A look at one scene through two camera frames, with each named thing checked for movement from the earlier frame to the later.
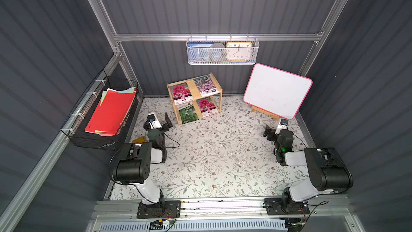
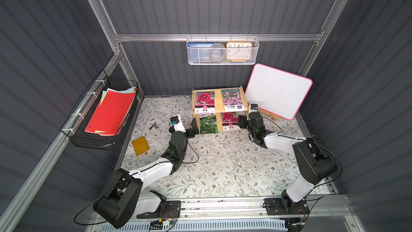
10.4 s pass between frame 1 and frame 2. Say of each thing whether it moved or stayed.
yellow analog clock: stayed
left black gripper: moved
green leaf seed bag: moved
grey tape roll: stayed
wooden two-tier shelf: moved
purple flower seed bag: moved
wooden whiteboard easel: stayed
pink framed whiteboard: stayed
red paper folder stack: stayed
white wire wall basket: stayed
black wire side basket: stayed
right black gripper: moved
